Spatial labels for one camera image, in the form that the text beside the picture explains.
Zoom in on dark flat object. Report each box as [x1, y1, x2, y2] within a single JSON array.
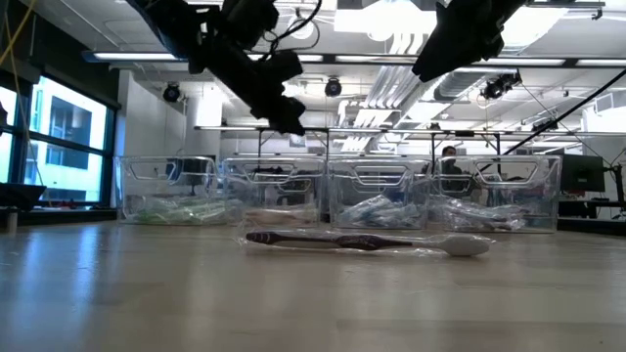
[[0, 182, 48, 211]]

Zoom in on person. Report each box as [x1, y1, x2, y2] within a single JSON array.
[[438, 145, 467, 193]]

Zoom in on black monitor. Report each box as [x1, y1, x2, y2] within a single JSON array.
[[559, 154, 606, 193]]

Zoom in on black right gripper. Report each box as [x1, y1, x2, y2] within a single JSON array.
[[412, 0, 527, 83]]

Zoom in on clear plastic bin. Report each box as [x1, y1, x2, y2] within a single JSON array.
[[432, 154, 562, 235], [113, 155, 226, 227], [219, 155, 328, 229], [326, 158, 434, 231]]

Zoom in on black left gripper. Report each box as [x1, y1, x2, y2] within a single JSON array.
[[188, 0, 307, 136]]

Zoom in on long ceiling light bar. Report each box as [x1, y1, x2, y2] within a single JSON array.
[[82, 48, 626, 68]]

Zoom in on large window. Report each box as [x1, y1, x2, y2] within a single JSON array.
[[0, 72, 118, 206]]

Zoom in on yellow cable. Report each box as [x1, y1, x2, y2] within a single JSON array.
[[0, 0, 38, 67]]

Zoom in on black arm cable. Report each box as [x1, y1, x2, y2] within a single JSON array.
[[261, 0, 324, 56], [478, 67, 626, 172]]

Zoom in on white cable coil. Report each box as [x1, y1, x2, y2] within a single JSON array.
[[287, 13, 316, 41]]

